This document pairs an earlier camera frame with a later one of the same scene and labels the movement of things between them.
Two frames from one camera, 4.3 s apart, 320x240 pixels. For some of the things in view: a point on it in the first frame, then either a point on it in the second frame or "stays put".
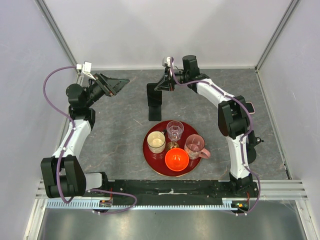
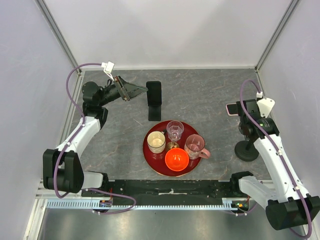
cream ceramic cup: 156,141 stays put
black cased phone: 154,97 stays put
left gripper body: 103,84 to 122,91
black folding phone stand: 155,113 stays put
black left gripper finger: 113,82 to 130,87
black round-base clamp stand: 252,142 stays put
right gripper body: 172,81 to 240,126
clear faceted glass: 175,129 stays put
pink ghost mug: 194,145 stays put
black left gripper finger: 116,84 to 137,92
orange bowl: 176,159 stays put
